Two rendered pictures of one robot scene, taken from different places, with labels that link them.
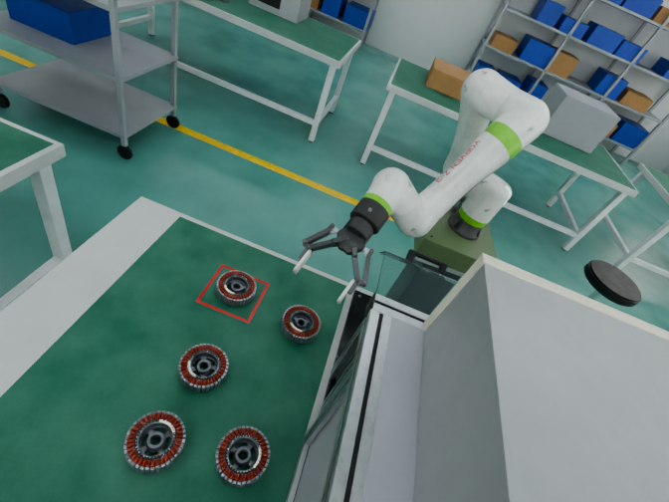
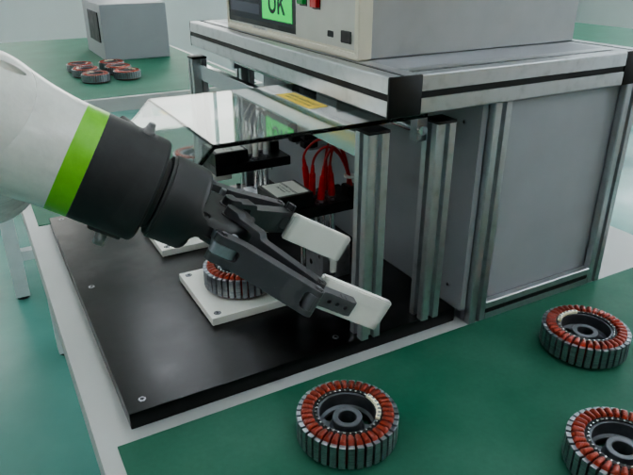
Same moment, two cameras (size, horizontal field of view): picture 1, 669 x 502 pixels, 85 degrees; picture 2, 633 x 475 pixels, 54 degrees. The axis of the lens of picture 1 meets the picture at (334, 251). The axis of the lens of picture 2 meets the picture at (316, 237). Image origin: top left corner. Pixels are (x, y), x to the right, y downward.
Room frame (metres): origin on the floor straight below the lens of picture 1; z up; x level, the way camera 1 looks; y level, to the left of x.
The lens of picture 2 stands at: (0.90, 0.46, 1.24)
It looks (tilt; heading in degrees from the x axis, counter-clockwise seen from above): 25 degrees down; 243
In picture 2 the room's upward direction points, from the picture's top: straight up
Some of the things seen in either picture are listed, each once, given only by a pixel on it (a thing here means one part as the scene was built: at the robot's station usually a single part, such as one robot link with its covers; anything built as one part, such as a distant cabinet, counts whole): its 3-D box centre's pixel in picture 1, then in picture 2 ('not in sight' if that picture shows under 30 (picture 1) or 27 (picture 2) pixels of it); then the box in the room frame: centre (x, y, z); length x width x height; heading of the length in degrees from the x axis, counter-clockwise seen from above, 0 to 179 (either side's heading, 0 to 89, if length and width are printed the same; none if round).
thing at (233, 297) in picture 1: (236, 288); not in sight; (0.66, 0.22, 0.77); 0.11 x 0.11 x 0.04
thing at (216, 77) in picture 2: not in sight; (263, 99); (0.54, -0.45, 1.03); 0.62 x 0.01 x 0.03; 92
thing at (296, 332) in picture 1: (301, 324); (347, 421); (0.64, 0.00, 0.77); 0.11 x 0.11 x 0.04
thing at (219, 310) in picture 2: not in sight; (241, 286); (0.64, -0.32, 0.78); 0.15 x 0.15 x 0.01; 2
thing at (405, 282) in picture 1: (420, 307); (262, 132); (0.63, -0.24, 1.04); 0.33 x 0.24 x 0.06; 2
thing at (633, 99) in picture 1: (631, 98); not in sight; (7.03, -3.27, 0.87); 0.42 x 0.40 x 0.19; 91
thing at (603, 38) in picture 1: (600, 37); not in sight; (6.98, -2.27, 1.40); 0.42 x 0.42 x 0.23; 2
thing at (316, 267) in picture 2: not in sight; (324, 253); (0.49, -0.33, 0.80); 0.08 x 0.05 x 0.06; 92
